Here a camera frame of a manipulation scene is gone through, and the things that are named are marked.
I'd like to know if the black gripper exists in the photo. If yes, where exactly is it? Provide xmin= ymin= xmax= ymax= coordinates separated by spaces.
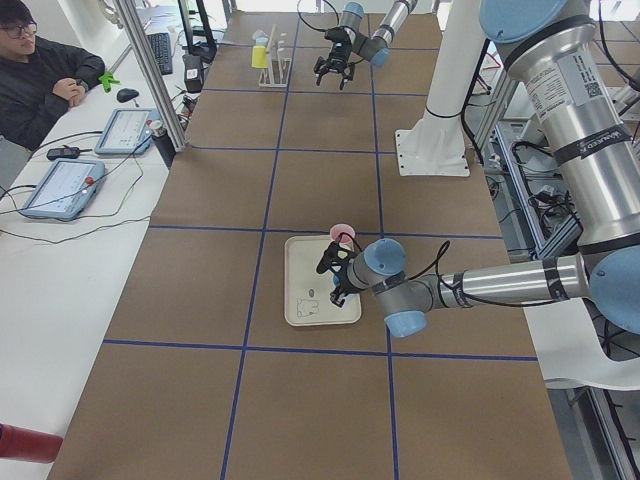
xmin=316 ymin=241 xmax=358 ymax=307
xmin=313 ymin=27 xmax=356 ymax=91

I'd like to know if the yellow plastic cup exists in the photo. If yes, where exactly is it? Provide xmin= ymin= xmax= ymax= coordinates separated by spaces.
xmin=251 ymin=45 xmax=269 ymax=69

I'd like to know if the grey plastic cup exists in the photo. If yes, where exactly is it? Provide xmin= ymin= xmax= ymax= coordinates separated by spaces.
xmin=276 ymin=32 xmax=287 ymax=56

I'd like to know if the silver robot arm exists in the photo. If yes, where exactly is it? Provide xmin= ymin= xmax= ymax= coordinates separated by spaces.
xmin=313 ymin=0 xmax=417 ymax=90
xmin=316 ymin=1 xmax=639 ymax=338

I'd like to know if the pink plastic cup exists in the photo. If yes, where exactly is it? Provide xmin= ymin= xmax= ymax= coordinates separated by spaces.
xmin=329 ymin=223 xmax=356 ymax=249

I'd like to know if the cream plastic tray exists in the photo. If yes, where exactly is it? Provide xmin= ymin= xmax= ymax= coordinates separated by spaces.
xmin=284 ymin=235 xmax=362 ymax=327

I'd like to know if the black label box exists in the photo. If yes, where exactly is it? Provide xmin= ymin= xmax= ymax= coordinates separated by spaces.
xmin=182 ymin=54 xmax=204 ymax=93

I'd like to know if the black keyboard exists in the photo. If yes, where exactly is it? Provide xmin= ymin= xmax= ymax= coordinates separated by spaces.
xmin=147 ymin=32 xmax=173 ymax=75

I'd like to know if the black water bottle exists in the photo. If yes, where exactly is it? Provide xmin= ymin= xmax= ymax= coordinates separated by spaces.
xmin=148 ymin=120 xmax=176 ymax=170

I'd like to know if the black computer mouse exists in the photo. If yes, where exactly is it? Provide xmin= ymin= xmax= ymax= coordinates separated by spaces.
xmin=116 ymin=88 xmax=139 ymax=103

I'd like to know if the far teach pendant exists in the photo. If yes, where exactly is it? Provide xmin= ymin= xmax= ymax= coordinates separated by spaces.
xmin=94 ymin=108 xmax=159 ymax=156

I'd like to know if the teach pendant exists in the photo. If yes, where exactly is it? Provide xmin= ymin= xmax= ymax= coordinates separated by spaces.
xmin=19 ymin=159 xmax=106 ymax=221
xmin=94 ymin=108 xmax=159 ymax=156

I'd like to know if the green plastic clamp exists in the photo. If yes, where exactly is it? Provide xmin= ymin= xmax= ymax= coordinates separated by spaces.
xmin=99 ymin=71 xmax=120 ymax=93

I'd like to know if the near teach pendant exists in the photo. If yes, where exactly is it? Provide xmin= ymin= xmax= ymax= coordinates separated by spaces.
xmin=19 ymin=159 xmax=106 ymax=221

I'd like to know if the seated person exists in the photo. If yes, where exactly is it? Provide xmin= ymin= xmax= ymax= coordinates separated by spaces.
xmin=0 ymin=0 xmax=107 ymax=151

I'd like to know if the red bottle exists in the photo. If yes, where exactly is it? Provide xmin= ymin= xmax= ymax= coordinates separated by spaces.
xmin=1 ymin=424 xmax=63 ymax=464

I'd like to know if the white wire cup rack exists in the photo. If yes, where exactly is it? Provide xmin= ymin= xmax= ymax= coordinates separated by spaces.
xmin=256 ymin=24 xmax=292 ymax=88

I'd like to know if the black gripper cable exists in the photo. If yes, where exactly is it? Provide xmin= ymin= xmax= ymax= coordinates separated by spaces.
xmin=344 ymin=233 xmax=561 ymax=307
xmin=296 ymin=0 xmax=346 ymax=36

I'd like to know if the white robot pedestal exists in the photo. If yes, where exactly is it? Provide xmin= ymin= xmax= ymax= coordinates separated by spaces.
xmin=395 ymin=1 xmax=487 ymax=177

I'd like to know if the aluminium frame post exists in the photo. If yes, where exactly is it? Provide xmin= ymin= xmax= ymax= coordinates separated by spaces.
xmin=113 ymin=0 xmax=187 ymax=152

